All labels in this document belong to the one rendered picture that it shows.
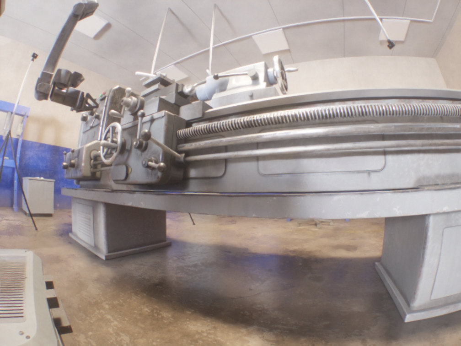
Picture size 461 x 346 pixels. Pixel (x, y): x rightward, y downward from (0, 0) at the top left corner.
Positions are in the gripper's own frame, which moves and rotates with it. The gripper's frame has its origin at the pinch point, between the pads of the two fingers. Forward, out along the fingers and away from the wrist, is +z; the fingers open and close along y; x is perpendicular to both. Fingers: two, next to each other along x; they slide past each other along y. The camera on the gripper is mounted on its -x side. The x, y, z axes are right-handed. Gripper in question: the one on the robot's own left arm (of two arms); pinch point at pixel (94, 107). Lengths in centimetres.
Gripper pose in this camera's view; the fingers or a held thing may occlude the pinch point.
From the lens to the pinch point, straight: 89.1
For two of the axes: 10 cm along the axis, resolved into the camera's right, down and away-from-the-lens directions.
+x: -1.2, 9.9, -0.5
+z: 4.6, 1.0, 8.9
